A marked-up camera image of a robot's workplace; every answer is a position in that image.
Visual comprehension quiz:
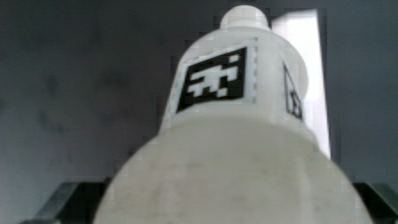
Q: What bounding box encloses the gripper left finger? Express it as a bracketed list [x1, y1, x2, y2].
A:
[18, 182, 109, 224]

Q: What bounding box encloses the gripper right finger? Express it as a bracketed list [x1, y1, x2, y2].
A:
[354, 182, 398, 224]

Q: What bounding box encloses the white lamp bulb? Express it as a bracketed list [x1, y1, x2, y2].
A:
[93, 5, 374, 224]

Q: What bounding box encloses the white U-shaped fence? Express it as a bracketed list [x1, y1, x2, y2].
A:
[272, 9, 331, 156]

